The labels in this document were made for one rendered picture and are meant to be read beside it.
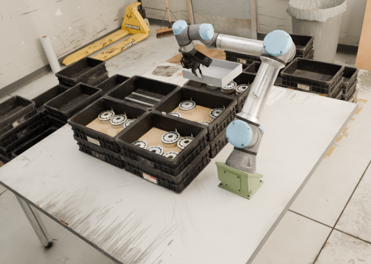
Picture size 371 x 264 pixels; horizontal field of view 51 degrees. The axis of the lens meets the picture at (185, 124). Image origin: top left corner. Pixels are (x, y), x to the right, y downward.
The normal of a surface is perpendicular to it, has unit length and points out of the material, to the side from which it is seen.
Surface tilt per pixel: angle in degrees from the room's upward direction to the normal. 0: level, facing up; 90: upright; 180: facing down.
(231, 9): 90
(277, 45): 43
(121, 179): 0
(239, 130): 57
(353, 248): 0
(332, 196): 0
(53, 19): 90
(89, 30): 90
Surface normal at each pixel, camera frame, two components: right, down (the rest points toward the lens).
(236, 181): -0.61, 0.52
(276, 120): -0.15, -0.81
